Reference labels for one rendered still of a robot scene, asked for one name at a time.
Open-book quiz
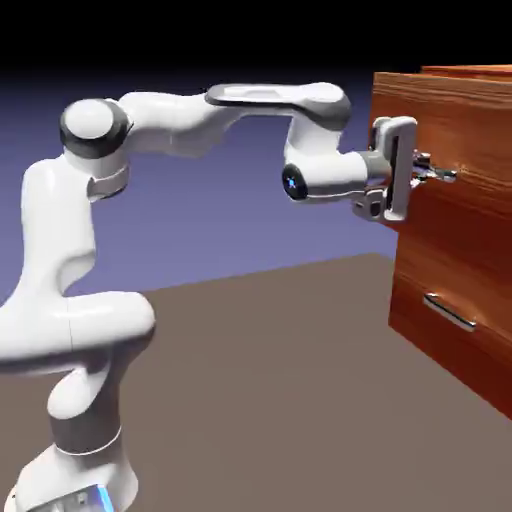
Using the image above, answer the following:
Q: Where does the brown wooden cabinet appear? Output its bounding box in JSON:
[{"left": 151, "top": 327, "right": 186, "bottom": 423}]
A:
[{"left": 369, "top": 63, "right": 512, "bottom": 422}]

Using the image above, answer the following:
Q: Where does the small wooden drawer front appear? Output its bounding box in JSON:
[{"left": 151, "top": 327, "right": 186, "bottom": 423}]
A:
[{"left": 388, "top": 239, "right": 512, "bottom": 422}]

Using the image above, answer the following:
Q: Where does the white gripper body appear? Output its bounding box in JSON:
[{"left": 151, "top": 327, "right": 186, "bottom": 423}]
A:
[{"left": 371, "top": 115, "right": 418, "bottom": 224}]

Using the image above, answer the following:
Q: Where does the large wooden drawer front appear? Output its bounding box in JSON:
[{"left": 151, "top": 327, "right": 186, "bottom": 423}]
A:
[{"left": 369, "top": 71, "right": 512, "bottom": 321}]

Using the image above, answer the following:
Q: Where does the silver metal drawer handle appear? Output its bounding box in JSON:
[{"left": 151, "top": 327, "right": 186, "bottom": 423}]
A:
[
  {"left": 422, "top": 164, "right": 458, "bottom": 184},
  {"left": 422, "top": 292, "right": 478, "bottom": 332}
]

